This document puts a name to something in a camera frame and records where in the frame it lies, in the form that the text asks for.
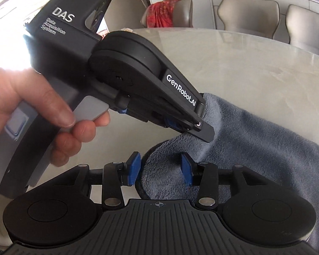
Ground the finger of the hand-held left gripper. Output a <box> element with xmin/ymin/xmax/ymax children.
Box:
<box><xmin>151</xmin><ymin>51</ymin><xmax>215</xmax><ymax>143</ymax></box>
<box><xmin>116</xmin><ymin>93</ymin><xmax>192</xmax><ymax>134</ymax></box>

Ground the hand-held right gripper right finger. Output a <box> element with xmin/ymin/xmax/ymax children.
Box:
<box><xmin>181</xmin><ymin>153</ymin><xmax>266</xmax><ymax>209</ymax></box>

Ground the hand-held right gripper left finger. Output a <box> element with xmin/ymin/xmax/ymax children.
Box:
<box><xmin>56</xmin><ymin>151</ymin><xmax>142</xmax><ymax>210</ymax></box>

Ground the blue-grey towel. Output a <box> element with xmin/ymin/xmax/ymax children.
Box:
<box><xmin>138</xmin><ymin>92</ymin><xmax>319</xmax><ymax>250</ymax></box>

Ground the person's left hand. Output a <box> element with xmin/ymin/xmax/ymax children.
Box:
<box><xmin>0</xmin><ymin>66</ymin><xmax>111</xmax><ymax>166</ymax></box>

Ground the beige chair with red cloth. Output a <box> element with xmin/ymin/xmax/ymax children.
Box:
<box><xmin>140</xmin><ymin>0</ymin><xmax>194</xmax><ymax>29</ymax></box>

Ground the red patterned cloth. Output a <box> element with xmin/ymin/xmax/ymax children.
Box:
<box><xmin>146</xmin><ymin>0</ymin><xmax>182</xmax><ymax>28</ymax></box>

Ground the beige dining chair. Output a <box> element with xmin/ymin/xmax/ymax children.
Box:
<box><xmin>216</xmin><ymin>0</ymin><xmax>281</xmax><ymax>40</ymax></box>
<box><xmin>285</xmin><ymin>4</ymin><xmax>319</xmax><ymax>53</ymax></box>

